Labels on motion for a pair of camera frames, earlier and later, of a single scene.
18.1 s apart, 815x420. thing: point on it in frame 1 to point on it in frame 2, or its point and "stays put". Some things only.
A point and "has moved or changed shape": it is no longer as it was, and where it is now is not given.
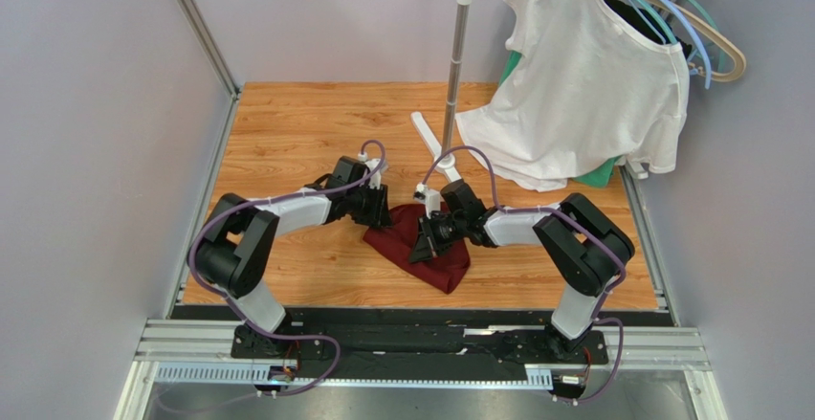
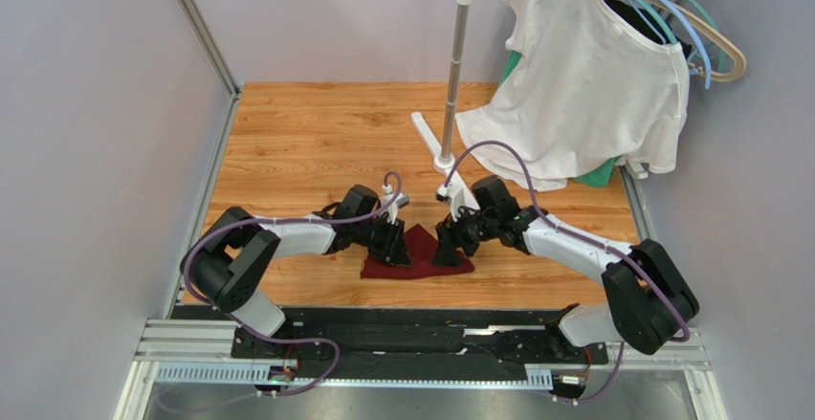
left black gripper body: (366, 205) to (375, 234)
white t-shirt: (583, 90) stays put
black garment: (628, 14) stays put
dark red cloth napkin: (396, 242) has moved or changed shape
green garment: (598, 177) stays put
